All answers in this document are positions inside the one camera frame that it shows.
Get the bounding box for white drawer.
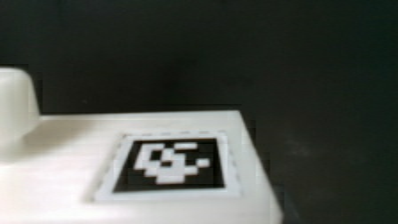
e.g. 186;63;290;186
0;68;283;224

